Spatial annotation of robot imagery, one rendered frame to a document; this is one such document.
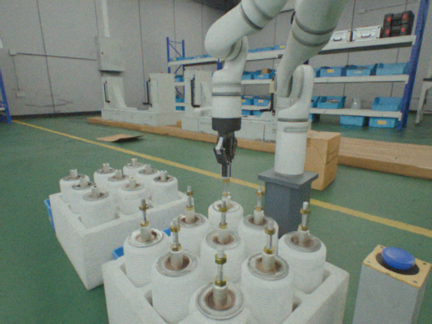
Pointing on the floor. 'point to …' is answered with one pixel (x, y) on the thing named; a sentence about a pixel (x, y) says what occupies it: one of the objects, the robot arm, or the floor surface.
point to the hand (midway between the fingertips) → (225, 170)
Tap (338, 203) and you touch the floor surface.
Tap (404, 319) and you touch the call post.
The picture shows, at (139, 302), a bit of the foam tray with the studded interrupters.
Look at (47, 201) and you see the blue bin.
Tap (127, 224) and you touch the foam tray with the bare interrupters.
